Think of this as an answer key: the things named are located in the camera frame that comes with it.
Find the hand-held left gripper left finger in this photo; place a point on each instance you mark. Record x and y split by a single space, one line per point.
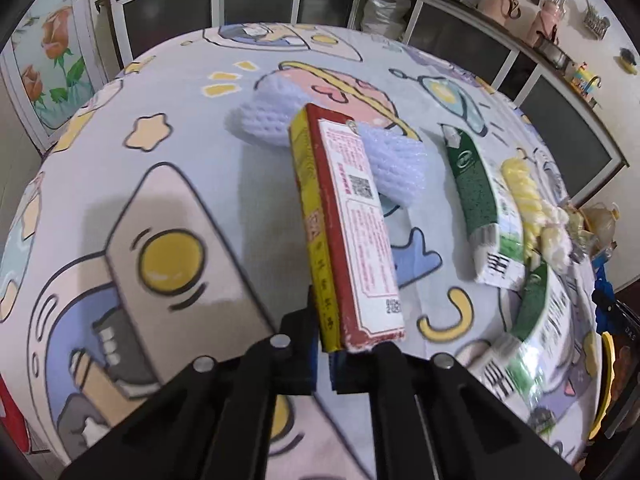
312 365

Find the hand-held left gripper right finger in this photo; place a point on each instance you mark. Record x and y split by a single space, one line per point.
340 375

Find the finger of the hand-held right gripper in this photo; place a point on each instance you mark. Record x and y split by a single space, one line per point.
603 287

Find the yellow rimmed black trash bin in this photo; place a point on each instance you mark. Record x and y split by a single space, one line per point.
608 385

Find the green and white milk carton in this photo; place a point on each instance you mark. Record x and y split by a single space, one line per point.
535 330
475 195

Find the red and yellow carton box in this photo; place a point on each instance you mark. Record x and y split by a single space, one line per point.
350 220

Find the large cooking oil bottle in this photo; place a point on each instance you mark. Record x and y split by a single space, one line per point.
602 222

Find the yellow foam fruit net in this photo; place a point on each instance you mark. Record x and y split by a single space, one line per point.
522 195

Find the cartoon printed blanket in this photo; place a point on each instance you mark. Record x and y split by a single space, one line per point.
150 260

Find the colourful dish soap bottle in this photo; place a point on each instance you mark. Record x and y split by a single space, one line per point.
584 79

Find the white foam fruit net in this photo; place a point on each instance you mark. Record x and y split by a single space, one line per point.
265 110
395 165

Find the metal cooking pot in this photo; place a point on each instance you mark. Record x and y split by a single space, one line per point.
555 54

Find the pink thermos kettle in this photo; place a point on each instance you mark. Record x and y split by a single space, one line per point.
502 2
545 22

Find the long cabinet with glass doors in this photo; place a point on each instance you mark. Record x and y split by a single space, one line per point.
460 35

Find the white woven sack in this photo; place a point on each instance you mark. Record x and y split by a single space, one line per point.
382 10

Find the low cabinet with glass doors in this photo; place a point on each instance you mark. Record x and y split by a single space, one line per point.
165 15

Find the floral printed door panel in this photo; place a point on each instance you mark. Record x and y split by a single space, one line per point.
50 60

